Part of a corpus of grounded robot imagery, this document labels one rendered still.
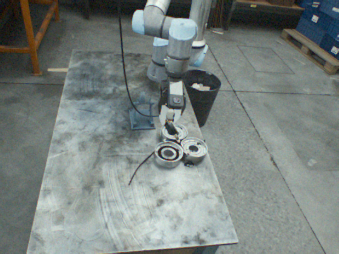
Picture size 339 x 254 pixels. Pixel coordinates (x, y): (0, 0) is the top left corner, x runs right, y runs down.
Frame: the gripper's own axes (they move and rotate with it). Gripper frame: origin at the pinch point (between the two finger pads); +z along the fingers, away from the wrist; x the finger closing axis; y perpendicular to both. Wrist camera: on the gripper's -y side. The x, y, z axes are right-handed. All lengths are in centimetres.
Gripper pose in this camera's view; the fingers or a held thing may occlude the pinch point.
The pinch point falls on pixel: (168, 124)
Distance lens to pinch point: 99.3
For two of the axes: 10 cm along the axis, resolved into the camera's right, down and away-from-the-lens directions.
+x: -9.8, -0.3, -2.0
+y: -1.5, -5.6, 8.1
